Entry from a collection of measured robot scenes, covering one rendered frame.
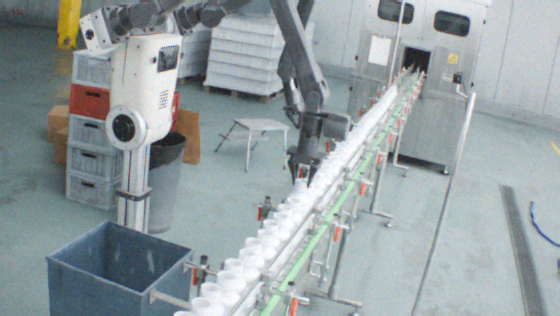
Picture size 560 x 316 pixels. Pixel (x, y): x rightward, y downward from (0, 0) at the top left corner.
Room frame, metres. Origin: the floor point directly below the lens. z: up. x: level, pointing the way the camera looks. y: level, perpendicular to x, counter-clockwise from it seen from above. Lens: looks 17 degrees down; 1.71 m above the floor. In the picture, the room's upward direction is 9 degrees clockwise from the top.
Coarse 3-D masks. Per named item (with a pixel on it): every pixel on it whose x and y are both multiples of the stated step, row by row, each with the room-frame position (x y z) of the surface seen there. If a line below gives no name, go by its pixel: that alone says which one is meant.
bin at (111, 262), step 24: (72, 240) 1.35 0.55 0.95; (96, 240) 1.47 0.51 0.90; (120, 240) 1.52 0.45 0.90; (144, 240) 1.49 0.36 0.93; (48, 264) 1.24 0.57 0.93; (72, 264) 1.35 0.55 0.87; (96, 264) 1.47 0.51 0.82; (120, 264) 1.52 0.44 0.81; (144, 264) 1.49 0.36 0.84; (168, 264) 1.47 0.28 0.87; (72, 288) 1.21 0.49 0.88; (96, 288) 1.19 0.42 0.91; (120, 288) 1.17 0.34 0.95; (144, 288) 1.49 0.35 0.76; (168, 288) 1.31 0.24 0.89; (72, 312) 1.22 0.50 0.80; (96, 312) 1.19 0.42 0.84; (120, 312) 1.17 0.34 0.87; (144, 312) 1.18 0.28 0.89; (168, 312) 1.32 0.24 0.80
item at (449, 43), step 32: (384, 0) 6.18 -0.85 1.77; (416, 0) 6.09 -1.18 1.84; (448, 0) 6.00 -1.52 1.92; (480, 0) 5.88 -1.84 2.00; (384, 32) 6.17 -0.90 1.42; (416, 32) 6.08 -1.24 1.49; (448, 32) 5.98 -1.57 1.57; (480, 32) 5.92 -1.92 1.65; (416, 64) 6.53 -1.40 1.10; (448, 64) 5.97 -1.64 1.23; (352, 96) 6.23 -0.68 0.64; (448, 96) 5.95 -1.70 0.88; (352, 128) 6.21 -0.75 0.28; (416, 128) 6.03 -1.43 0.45; (448, 128) 5.93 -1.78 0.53; (448, 160) 5.91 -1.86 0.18
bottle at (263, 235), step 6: (258, 234) 1.18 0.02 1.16; (264, 234) 1.20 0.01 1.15; (270, 234) 1.20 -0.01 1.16; (264, 240) 1.17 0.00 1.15; (270, 240) 1.17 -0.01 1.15; (264, 246) 1.17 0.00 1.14; (270, 246) 1.18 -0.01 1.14; (264, 252) 1.16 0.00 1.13; (270, 252) 1.17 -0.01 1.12; (264, 258) 1.16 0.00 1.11; (270, 258) 1.16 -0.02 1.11; (264, 264) 1.16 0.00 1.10; (270, 270) 1.17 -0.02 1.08
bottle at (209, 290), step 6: (210, 282) 0.92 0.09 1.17; (204, 288) 0.91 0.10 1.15; (210, 288) 0.92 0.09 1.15; (216, 288) 0.91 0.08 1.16; (204, 294) 0.89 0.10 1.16; (210, 294) 0.89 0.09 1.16; (216, 294) 0.89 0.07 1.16; (210, 300) 0.89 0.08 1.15; (216, 300) 0.89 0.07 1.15; (216, 306) 0.89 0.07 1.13; (222, 306) 0.91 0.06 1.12; (216, 312) 0.88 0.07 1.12; (222, 312) 0.89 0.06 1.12
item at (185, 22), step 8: (176, 8) 2.05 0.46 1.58; (184, 8) 2.05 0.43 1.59; (192, 8) 2.03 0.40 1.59; (176, 16) 2.03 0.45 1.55; (184, 16) 2.02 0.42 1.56; (192, 16) 2.03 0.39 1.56; (176, 24) 2.03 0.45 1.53; (184, 24) 2.03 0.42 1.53; (192, 24) 2.04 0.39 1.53; (184, 32) 2.05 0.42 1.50; (192, 32) 2.10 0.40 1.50
